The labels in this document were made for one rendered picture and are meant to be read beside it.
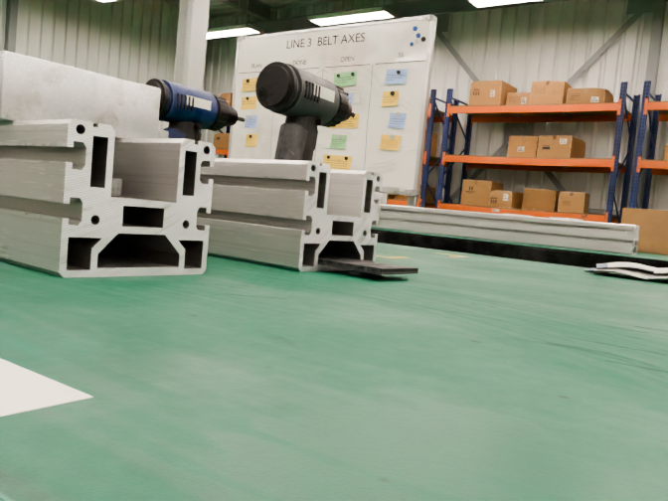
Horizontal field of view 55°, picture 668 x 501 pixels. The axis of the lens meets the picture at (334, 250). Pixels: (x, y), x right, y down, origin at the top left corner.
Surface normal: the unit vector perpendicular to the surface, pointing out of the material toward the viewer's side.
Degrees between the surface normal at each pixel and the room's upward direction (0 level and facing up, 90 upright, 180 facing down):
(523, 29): 90
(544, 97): 91
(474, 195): 91
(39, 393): 0
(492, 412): 0
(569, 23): 90
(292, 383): 0
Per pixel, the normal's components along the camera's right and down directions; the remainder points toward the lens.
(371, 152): -0.58, 0.00
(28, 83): 0.77, 0.11
